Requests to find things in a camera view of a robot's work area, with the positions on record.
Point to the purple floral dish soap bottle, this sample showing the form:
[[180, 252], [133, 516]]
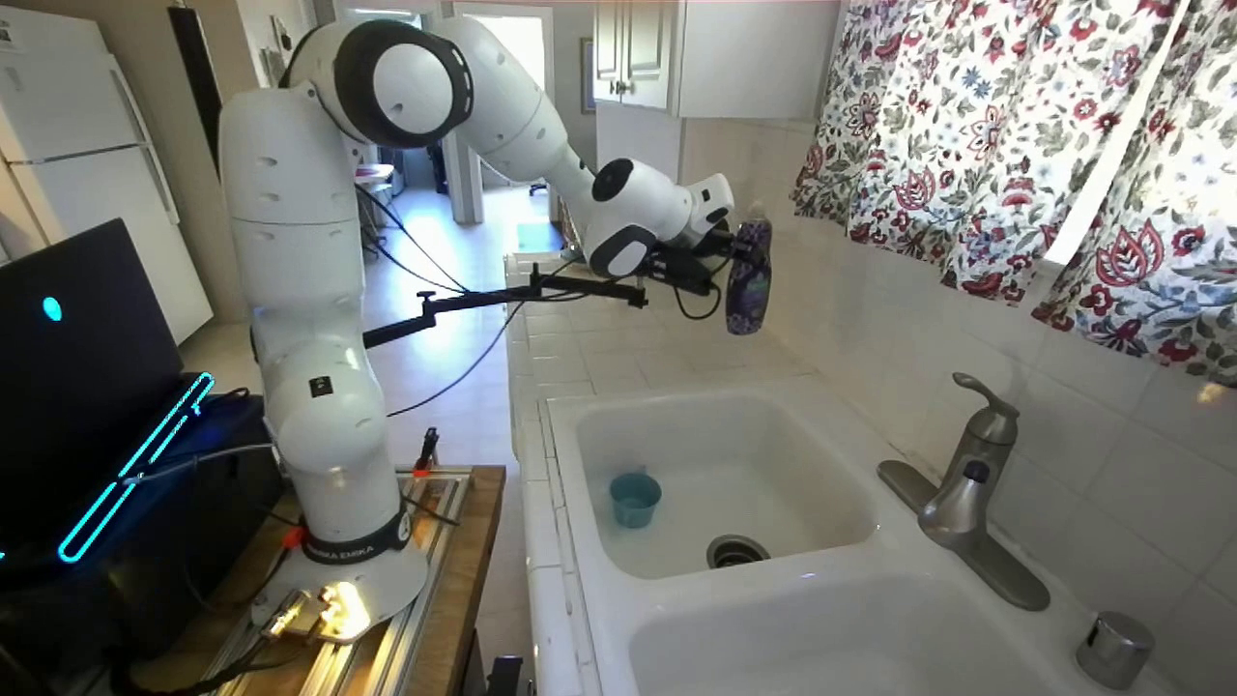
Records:
[[751, 277]]

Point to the black table clamp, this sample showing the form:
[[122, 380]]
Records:
[[425, 452]]

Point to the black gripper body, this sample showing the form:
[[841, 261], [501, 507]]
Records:
[[691, 268]]

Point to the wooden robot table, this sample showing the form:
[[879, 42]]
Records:
[[465, 581]]

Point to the round metal sink knob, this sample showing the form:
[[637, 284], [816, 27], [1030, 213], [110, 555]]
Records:
[[1116, 652]]

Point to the metal robot mounting plate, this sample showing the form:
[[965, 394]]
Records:
[[388, 643]]

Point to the floral print window curtain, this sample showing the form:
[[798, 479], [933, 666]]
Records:
[[952, 131]]

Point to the black jointed camera arm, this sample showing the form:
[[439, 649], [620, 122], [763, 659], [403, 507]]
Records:
[[487, 299]]

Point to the blue plastic cup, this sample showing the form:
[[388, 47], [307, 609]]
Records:
[[637, 502]]

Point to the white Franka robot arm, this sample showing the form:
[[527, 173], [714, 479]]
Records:
[[296, 259]]

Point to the white wall picture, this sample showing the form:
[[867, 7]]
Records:
[[273, 52]]

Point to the brushed metal sink faucet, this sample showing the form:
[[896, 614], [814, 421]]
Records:
[[966, 488]]

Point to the white refrigerator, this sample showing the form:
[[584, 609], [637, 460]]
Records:
[[92, 131]]

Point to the white double basin sink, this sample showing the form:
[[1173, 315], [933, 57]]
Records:
[[719, 452]]

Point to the black tall panel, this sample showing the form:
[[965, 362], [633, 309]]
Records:
[[206, 143]]

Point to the metal sink drain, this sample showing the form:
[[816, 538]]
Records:
[[734, 551]]

